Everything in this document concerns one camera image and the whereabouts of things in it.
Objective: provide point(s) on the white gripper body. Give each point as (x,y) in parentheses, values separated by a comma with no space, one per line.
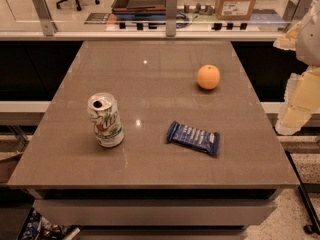
(310,37)

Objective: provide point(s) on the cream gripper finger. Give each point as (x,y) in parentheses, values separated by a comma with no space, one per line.
(288,40)
(301,100)

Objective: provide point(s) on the blue rxbar blueberry wrapper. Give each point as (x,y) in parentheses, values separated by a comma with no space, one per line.
(193,138)

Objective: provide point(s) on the brown cardboard box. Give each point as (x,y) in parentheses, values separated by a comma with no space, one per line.
(234,9)

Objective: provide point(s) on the orange fruit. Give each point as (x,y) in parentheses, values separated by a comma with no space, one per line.
(208,77)

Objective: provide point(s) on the black stand leg with wheel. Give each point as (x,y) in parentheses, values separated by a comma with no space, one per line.
(304,190)

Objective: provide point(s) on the grey open tray box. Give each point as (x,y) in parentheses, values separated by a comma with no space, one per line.
(141,0)

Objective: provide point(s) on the white green 7up can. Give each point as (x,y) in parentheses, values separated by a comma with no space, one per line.
(104,114)

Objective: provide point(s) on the right metal glass post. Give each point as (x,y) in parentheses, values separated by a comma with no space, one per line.
(295,11)

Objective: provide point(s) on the metal glass post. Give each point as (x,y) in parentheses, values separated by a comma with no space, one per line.
(46,21)
(171,13)
(295,11)

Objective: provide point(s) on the middle metal glass post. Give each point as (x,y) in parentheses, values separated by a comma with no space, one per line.
(171,13)

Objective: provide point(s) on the left metal glass post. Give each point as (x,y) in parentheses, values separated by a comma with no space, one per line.
(46,21)

